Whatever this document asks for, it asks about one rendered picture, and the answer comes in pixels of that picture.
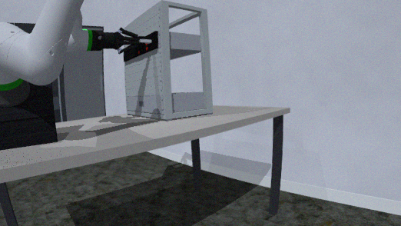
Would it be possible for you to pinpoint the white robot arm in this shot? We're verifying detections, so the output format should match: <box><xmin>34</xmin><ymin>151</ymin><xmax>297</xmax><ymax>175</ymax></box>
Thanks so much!
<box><xmin>0</xmin><ymin>0</ymin><xmax>104</xmax><ymax>107</ymax></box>

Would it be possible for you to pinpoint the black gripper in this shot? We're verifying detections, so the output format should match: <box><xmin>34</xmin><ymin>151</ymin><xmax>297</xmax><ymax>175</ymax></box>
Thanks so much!
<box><xmin>103</xmin><ymin>28</ymin><xmax>151</xmax><ymax>54</ymax></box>

